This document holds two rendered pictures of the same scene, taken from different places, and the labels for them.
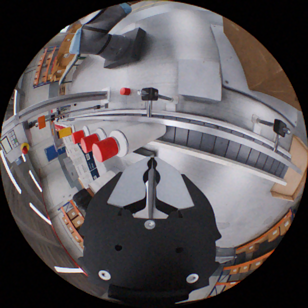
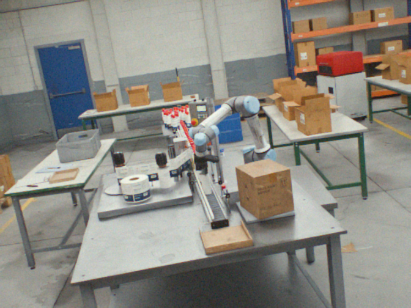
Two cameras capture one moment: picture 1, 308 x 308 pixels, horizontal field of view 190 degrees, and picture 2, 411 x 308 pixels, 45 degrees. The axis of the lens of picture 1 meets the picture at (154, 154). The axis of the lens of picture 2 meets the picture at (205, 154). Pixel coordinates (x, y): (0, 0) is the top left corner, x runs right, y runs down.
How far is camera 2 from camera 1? 3.26 m
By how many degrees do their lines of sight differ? 55
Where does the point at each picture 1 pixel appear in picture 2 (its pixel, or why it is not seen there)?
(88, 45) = (246, 157)
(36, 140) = (117, 14)
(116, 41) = not seen: hidden behind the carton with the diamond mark
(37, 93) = (260, 13)
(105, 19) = (257, 157)
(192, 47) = not seen: hidden behind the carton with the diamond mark
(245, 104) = (233, 209)
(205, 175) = (191, 212)
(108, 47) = not seen: hidden behind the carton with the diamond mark
